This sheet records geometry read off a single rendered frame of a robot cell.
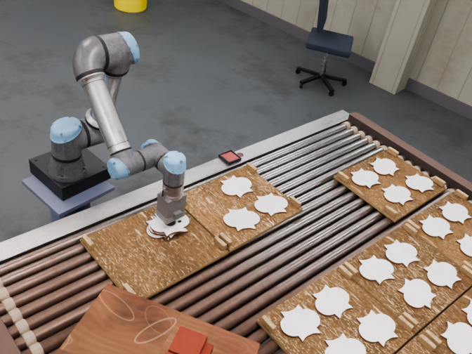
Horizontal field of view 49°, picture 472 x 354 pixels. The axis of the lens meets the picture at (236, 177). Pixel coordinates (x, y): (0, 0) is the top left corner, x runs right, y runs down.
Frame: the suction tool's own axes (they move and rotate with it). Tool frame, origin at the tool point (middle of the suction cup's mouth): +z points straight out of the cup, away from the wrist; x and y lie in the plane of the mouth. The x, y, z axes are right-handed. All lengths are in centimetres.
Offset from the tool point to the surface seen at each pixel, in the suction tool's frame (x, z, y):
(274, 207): -14.0, 2.3, 42.8
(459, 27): 77, 21, 385
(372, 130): 0, 3, 132
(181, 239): -6.5, 3.1, 0.8
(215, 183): 11.5, 3.1, 33.1
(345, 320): -67, 3, 23
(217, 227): -9.0, 3.1, 16.4
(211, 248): -16.2, 3.1, 7.4
